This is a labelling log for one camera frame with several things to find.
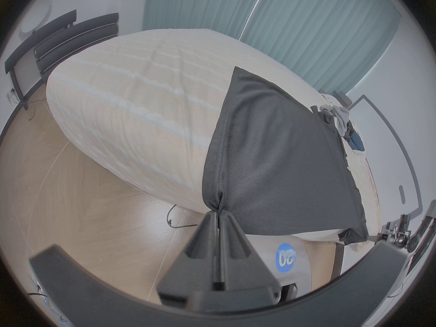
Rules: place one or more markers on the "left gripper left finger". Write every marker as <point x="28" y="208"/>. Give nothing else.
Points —
<point x="197" y="267"/>

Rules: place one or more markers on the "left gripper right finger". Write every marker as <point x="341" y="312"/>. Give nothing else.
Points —
<point x="242" y="267"/>

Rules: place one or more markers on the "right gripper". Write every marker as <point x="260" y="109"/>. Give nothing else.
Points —
<point x="395" y="240"/>

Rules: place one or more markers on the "black T-shirt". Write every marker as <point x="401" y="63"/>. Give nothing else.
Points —
<point x="279" y="169"/>

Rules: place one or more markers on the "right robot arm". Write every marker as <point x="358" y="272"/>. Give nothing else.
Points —
<point x="414" y="242"/>

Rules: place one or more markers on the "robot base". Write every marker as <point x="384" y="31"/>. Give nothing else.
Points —
<point x="272" y="271"/>

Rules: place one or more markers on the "pile of clothes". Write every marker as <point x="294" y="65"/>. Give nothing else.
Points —
<point x="342" y="118"/>

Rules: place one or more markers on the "grey bedside table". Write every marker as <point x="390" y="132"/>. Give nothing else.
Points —
<point x="341" y="98"/>

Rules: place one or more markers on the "white printed pillow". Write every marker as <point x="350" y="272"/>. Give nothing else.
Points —
<point x="328" y="100"/>

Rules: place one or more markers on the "bed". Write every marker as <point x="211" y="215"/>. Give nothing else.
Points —
<point x="136" y="97"/>

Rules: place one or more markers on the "blue-green curtain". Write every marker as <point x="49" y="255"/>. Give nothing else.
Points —
<point x="323" y="29"/>
<point x="197" y="5"/>

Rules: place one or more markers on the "black chest of drawers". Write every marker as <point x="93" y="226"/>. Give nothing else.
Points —
<point x="78" y="39"/>

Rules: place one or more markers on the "round mirror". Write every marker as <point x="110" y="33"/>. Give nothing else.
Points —
<point x="35" y="17"/>

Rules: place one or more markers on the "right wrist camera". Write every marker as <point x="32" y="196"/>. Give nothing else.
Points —
<point x="404" y="221"/>

